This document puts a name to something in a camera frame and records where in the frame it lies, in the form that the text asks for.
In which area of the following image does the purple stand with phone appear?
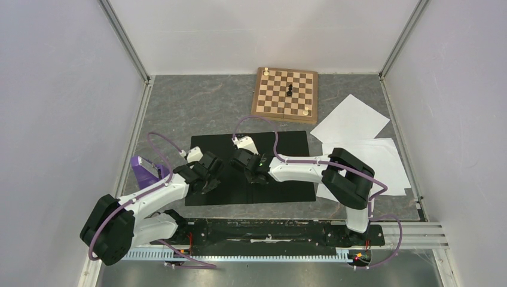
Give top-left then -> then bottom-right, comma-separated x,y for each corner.
130,155 -> 169,190

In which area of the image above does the white paper sheet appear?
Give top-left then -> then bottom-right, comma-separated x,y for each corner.
322,138 -> 411,196
310,94 -> 390,144
316,184 -> 339,203

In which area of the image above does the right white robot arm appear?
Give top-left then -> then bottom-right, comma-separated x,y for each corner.
230,148 -> 374,244

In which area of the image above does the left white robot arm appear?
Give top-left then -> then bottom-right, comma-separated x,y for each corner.
80,152 -> 225,265

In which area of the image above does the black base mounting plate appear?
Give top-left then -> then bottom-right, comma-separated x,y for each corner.
167,218 -> 386,256

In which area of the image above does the white paper sheet bottom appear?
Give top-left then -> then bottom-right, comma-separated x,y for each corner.
316,184 -> 339,203

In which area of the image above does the wooden chessboard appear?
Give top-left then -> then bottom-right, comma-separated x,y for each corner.
251,67 -> 319,124

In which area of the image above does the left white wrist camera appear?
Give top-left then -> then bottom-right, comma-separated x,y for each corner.
179,146 -> 203,163

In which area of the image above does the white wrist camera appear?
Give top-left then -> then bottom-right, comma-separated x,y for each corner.
179,146 -> 203,163
232,136 -> 259,155

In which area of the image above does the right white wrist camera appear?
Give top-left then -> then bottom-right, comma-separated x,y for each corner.
232,136 -> 259,155

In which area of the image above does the white toothed cable duct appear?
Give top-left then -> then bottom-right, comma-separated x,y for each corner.
122,246 -> 353,263

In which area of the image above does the aluminium frame rail left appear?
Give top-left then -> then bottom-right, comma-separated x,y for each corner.
98,0 -> 151,83

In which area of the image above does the aluminium frame rail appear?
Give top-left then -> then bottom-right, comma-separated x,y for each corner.
378,0 -> 430,81
98,0 -> 151,83

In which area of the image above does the aluminium frame rail right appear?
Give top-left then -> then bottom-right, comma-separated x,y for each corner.
378,0 -> 430,81

